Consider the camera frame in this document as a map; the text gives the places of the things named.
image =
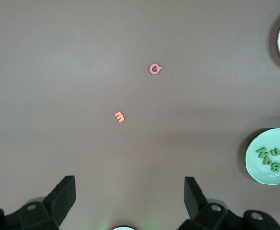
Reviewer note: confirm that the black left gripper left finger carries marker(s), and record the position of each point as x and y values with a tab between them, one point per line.
63	198

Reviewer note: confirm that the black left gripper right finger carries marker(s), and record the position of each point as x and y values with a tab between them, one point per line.
193	198

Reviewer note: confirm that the green letter q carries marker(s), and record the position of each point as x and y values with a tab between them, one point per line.
267	161

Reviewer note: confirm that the green letter N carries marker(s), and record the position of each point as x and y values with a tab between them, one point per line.
263	152

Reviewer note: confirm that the green letter B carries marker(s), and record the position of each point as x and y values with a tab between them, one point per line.
275	167

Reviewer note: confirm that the green letter u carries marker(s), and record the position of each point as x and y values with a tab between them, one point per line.
275	153

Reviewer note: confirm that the green plate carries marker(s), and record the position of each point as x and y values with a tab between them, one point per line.
257	172

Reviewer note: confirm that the orange letter E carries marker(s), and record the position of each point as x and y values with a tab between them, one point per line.
120	117

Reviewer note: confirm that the brown table cover sheet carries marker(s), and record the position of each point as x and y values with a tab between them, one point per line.
58	72

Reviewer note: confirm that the pink letter Q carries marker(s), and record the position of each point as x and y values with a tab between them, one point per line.
151	69

